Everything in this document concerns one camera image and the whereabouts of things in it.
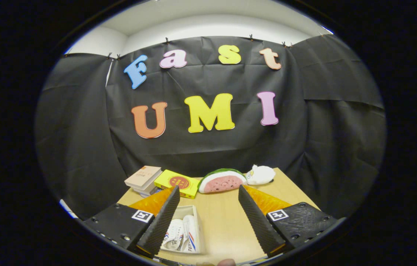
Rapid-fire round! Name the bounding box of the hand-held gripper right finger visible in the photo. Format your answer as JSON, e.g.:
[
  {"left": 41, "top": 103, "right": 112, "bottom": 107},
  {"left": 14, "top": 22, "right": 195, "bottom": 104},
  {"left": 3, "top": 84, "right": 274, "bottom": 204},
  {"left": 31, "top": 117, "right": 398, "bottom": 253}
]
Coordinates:
[{"left": 238, "top": 184, "right": 339, "bottom": 258}]

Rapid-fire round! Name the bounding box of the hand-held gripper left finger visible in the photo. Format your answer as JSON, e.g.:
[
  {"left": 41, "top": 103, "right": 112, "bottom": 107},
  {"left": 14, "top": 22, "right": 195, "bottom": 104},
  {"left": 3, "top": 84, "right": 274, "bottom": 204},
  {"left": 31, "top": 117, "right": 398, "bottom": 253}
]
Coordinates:
[{"left": 81, "top": 185, "right": 181, "bottom": 258}]

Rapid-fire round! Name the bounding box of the white canvas shoe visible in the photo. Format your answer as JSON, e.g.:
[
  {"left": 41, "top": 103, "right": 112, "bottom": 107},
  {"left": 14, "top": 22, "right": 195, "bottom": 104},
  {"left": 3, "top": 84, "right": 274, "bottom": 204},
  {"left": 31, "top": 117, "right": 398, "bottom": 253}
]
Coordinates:
[
  {"left": 163, "top": 219, "right": 184, "bottom": 251},
  {"left": 183, "top": 215, "right": 199, "bottom": 253}
]

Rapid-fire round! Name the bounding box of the beige fabric storage box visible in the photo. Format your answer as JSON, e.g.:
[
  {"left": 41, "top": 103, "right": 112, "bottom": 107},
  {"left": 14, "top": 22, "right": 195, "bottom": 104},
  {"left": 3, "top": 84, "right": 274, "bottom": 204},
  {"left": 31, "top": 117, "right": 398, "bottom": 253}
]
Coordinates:
[{"left": 159, "top": 205, "right": 206, "bottom": 255}]

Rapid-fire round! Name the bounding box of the yellow book with red circle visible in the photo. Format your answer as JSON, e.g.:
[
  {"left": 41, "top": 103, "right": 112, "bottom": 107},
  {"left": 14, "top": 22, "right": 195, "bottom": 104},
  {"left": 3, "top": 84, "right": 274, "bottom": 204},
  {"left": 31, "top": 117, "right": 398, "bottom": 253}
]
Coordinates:
[{"left": 154, "top": 170, "right": 201, "bottom": 199}]

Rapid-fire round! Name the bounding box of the white plush toy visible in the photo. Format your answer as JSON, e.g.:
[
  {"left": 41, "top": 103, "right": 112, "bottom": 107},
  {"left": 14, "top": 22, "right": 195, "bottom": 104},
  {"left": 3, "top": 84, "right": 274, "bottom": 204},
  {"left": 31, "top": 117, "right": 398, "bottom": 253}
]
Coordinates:
[{"left": 245, "top": 164, "right": 276, "bottom": 185}]

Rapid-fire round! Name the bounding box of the watermelon slice plush toy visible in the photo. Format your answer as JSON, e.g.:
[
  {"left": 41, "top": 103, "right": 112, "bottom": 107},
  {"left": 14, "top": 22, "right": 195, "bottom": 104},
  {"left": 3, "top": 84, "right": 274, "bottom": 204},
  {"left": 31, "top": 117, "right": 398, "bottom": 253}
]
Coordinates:
[{"left": 198, "top": 168, "right": 248, "bottom": 194}]

